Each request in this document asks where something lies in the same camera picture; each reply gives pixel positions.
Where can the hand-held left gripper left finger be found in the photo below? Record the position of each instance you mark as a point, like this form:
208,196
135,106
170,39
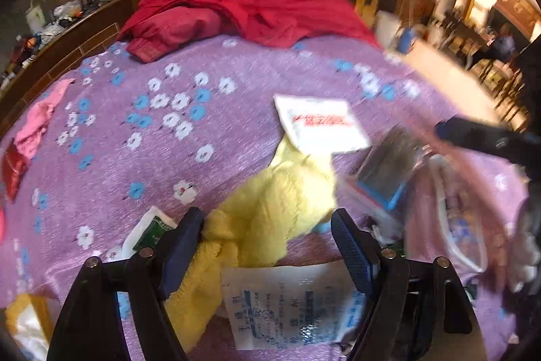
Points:
181,259

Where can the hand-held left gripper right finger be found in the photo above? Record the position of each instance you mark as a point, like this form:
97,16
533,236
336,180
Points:
351,251

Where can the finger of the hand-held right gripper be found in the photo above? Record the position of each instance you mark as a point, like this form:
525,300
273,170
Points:
469,134

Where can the pink transparent bag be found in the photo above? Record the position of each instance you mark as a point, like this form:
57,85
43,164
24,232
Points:
456,217

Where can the white packet with blue print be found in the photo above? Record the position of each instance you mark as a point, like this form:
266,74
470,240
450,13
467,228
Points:
287,306

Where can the yellow towel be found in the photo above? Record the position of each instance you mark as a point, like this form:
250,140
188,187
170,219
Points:
270,208

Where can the green and white packet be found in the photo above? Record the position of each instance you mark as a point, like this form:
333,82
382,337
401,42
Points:
150,230

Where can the silver and blue packet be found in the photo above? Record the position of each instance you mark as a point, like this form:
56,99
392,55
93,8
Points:
384,166

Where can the purple floral tablecloth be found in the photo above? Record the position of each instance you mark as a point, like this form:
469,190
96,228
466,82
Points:
126,158

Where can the white and blue container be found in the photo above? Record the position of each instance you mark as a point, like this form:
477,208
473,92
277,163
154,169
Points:
397,33

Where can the white packet with red print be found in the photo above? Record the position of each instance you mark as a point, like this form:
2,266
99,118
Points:
321,124

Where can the gold-edged white box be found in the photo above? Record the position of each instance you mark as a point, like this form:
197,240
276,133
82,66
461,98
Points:
29,314

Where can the red pouch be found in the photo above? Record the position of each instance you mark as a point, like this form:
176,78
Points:
15,170

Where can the pink cloth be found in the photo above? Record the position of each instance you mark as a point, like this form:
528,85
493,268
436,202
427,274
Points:
38,120

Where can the red jacket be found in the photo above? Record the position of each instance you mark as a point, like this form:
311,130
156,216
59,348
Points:
274,10

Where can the wooden counter with clutter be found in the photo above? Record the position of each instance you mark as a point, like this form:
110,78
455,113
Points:
63,44

